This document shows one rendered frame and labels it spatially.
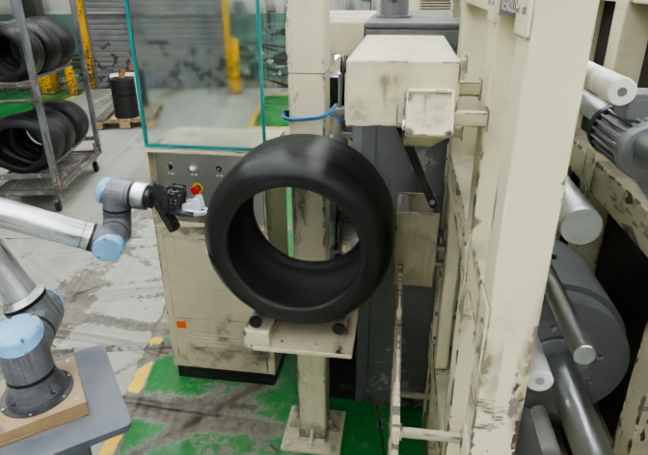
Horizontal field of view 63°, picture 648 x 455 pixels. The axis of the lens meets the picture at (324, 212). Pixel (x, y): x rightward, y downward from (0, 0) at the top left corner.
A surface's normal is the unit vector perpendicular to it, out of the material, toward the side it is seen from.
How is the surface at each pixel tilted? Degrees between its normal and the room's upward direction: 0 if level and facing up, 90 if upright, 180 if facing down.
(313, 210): 90
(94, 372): 0
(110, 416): 0
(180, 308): 90
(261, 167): 46
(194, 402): 0
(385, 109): 90
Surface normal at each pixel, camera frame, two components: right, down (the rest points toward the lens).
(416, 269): -0.15, 0.40
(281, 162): -0.18, -0.41
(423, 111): -0.14, 0.09
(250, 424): 0.00, -0.92
